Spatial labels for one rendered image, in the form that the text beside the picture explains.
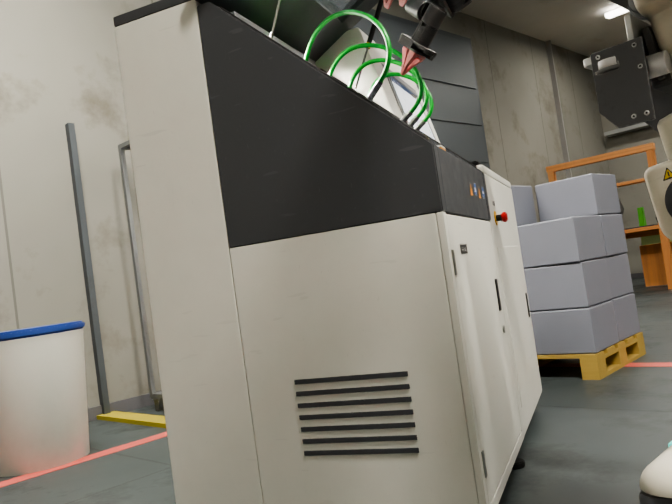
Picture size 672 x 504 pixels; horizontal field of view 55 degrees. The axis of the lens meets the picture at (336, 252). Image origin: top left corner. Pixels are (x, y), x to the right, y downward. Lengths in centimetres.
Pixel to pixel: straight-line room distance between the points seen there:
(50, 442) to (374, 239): 214
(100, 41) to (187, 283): 332
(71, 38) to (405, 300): 371
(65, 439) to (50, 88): 233
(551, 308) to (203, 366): 213
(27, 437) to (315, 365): 191
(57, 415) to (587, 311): 257
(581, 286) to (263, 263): 207
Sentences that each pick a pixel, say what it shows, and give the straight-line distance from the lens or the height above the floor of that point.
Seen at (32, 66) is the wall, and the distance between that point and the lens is 465.
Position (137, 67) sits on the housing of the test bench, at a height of 134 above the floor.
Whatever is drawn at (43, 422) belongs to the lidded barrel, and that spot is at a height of 21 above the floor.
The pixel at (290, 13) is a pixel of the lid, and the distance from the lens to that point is 214.
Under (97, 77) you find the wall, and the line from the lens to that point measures 481.
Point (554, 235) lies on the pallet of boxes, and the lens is 342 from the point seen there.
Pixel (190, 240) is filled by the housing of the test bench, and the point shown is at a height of 83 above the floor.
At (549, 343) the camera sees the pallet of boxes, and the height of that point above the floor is 19.
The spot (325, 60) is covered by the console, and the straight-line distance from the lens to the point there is 244.
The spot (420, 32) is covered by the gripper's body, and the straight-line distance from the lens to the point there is 191.
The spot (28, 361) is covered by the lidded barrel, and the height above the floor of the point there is 50.
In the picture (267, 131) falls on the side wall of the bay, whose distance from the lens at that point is 168.
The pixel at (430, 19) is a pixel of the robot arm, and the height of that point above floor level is 135.
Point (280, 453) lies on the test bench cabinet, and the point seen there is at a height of 25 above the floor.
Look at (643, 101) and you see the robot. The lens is 138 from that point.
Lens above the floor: 67
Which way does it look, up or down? 2 degrees up
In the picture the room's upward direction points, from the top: 8 degrees counter-clockwise
